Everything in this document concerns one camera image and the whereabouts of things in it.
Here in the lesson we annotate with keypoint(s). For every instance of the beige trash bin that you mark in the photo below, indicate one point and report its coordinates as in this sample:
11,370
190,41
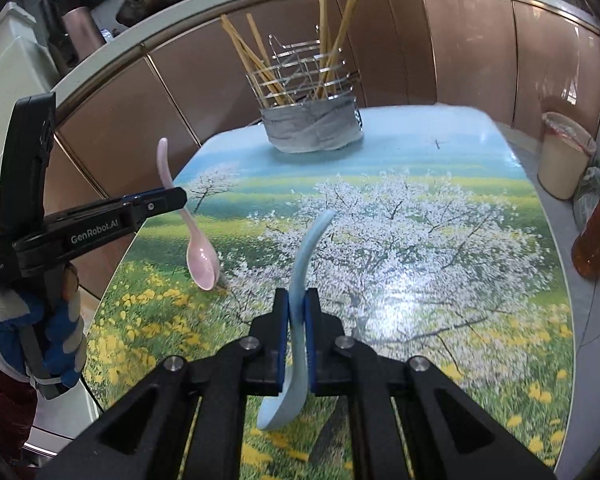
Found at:
567,149

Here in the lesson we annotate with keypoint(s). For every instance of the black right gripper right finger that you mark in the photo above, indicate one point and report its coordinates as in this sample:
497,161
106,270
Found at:
408,420

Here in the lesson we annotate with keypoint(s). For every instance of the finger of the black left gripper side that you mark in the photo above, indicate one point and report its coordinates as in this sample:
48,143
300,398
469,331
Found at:
121,214

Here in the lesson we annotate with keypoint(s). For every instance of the white appliance cabinet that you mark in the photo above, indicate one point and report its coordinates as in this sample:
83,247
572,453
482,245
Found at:
26,68

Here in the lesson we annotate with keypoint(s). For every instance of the pink ceramic spoon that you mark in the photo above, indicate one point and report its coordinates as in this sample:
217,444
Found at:
201,258

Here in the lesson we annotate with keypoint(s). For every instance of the grey wrap on holder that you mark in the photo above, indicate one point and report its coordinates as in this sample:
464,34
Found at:
313,126

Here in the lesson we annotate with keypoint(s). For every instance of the landscape print table mat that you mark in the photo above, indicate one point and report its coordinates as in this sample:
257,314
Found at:
439,246

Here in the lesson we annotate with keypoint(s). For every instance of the copper thermos bottle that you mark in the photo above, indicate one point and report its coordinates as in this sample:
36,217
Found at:
83,32

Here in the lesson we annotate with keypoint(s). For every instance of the blue white gloved hand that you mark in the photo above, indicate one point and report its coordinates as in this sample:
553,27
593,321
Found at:
42,342

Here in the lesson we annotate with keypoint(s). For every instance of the wire utensil holder basket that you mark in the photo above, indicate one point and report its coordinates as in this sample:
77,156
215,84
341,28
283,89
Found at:
296,66

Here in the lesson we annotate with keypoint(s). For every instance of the short-looking bamboo chopstick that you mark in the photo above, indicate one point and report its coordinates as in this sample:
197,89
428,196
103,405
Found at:
323,37

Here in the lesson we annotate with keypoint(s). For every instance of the orange plastic bottle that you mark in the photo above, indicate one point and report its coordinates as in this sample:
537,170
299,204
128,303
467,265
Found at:
585,252

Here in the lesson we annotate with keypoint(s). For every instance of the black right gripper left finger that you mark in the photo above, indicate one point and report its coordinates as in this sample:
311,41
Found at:
183,420

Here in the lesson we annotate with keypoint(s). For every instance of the light blue ceramic spoon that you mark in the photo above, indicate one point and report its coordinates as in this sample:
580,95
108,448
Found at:
278,411

